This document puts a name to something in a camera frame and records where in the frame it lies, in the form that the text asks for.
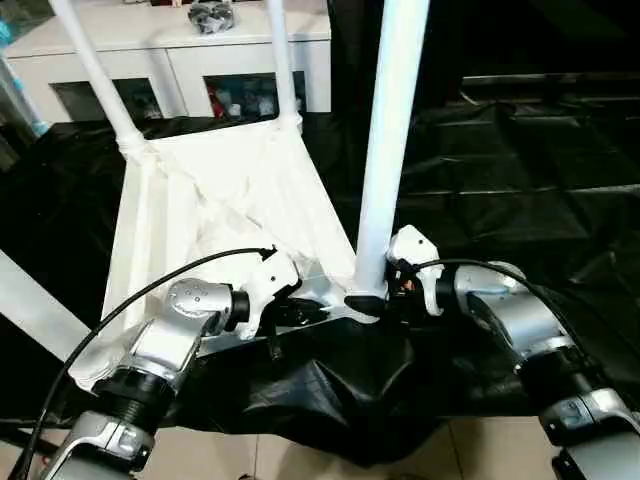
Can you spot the white plastic table top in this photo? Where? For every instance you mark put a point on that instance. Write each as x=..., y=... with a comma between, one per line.
x=210, y=200

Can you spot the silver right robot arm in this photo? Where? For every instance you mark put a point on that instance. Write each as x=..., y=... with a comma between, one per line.
x=525, y=310

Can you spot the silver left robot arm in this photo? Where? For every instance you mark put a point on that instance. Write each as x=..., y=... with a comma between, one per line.
x=170, y=320

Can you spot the black work mat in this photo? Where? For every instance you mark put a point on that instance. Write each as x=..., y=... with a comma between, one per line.
x=525, y=175

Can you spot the red white figure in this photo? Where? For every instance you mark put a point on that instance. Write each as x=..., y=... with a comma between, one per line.
x=216, y=100

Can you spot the clear bag of black parts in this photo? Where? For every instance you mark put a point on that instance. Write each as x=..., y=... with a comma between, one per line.
x=212, y=16

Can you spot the white glass-door cabinet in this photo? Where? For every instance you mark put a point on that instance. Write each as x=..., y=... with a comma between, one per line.
x=125, y=45

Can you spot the blue white striped pole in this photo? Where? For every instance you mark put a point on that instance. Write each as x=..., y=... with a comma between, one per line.
x=20, y=90

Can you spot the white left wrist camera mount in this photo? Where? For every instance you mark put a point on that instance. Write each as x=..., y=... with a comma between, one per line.
x=272, y=285

